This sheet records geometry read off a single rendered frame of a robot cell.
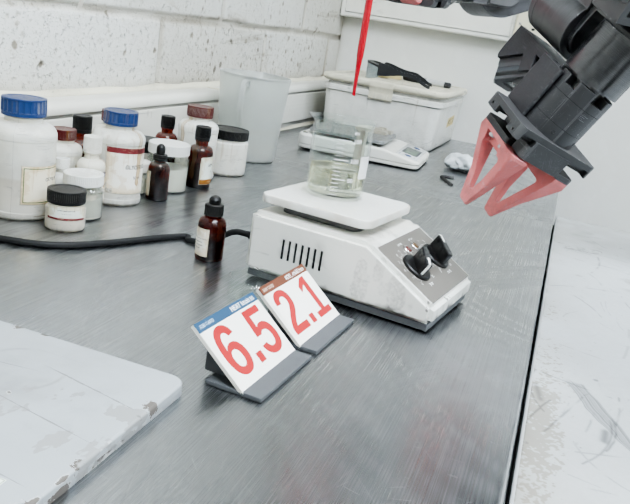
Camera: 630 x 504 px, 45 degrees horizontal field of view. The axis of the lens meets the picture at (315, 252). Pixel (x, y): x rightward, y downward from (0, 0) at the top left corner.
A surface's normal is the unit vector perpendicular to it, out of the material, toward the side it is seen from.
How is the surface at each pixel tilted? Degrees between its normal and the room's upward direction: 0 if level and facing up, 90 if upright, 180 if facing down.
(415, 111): 93
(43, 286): 0
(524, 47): 71
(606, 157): 90
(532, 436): 0
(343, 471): 0
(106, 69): 90
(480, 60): 90
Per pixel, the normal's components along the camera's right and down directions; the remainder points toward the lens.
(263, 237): -0.45, 0.19
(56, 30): 0.93, 0.23
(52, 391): 0.15, -0.95
